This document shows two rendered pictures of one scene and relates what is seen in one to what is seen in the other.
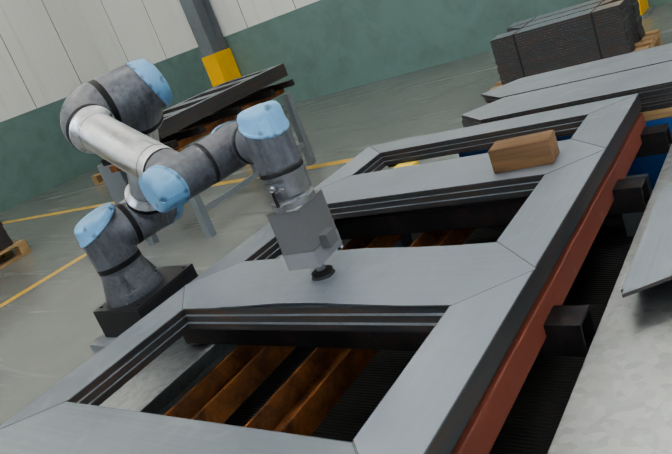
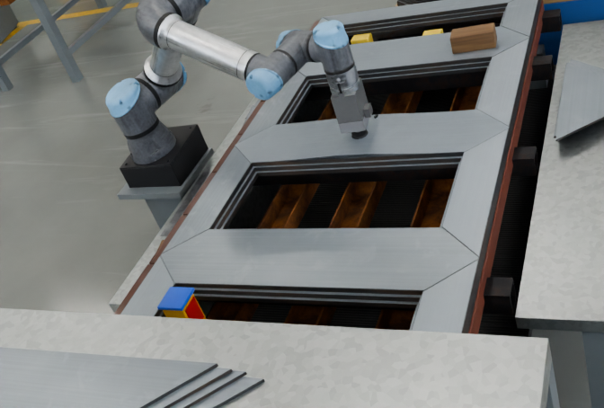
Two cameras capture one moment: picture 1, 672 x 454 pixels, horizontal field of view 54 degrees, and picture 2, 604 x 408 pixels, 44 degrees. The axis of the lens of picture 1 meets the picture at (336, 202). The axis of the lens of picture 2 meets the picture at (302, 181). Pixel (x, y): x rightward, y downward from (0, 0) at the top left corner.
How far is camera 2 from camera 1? 0.91 m
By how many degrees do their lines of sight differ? 18
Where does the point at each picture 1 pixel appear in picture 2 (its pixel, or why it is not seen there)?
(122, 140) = (217, 46)
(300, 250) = (352, 119)
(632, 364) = (564, 178)
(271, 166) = (339, 66)
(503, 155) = (460, 41)
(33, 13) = not seen: outside the picture
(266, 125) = (338, 39)
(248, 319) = (311, 167)
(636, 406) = (570, 199)
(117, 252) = (146, 119)
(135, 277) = (160, 138)
